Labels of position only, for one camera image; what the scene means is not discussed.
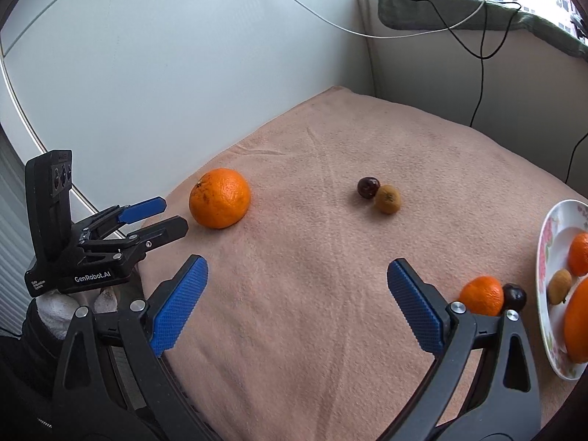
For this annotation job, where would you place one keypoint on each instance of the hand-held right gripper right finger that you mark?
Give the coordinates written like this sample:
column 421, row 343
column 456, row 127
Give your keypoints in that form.
column 415, row 308

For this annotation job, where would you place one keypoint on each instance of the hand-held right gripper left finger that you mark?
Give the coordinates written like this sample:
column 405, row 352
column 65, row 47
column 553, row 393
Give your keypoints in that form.
column 177, row 310

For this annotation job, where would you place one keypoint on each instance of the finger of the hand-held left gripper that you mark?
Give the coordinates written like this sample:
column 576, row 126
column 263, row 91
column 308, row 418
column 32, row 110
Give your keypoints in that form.
column 142, row 208
column 165, row 229

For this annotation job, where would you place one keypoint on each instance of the orange with green stem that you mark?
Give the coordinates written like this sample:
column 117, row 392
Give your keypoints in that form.
column 220, row 198

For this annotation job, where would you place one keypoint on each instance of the dark red cherry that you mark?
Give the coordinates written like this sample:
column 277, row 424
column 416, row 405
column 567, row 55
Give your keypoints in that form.
column 367, row 187
column 514, row 296

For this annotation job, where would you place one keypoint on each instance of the small brown kiwi berry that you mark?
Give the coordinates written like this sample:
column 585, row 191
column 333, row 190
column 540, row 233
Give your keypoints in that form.
column 560, row 286
column 388, row 199

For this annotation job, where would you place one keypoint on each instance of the white floral plate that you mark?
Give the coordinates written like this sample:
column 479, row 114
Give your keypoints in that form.
column 551, row 239

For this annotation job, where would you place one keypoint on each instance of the large smooth orange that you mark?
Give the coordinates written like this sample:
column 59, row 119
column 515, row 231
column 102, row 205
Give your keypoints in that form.
column 578, row 326

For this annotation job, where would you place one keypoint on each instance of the round mandarin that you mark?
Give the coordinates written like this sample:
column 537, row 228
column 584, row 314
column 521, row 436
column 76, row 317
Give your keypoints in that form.
column 579, row 255

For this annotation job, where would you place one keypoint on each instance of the person's left hand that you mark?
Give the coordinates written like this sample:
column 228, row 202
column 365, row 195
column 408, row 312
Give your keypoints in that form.
column 53, row 314

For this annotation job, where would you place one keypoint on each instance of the pink blanket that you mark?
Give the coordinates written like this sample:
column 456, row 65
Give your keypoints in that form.
column 321, row 285

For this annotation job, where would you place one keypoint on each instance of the white cabinet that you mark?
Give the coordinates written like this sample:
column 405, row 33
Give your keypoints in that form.
column 161, row 64

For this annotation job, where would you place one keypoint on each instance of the windowsill cloth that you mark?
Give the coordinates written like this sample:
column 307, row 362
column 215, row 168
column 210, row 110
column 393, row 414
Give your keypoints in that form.
column 459, row 14

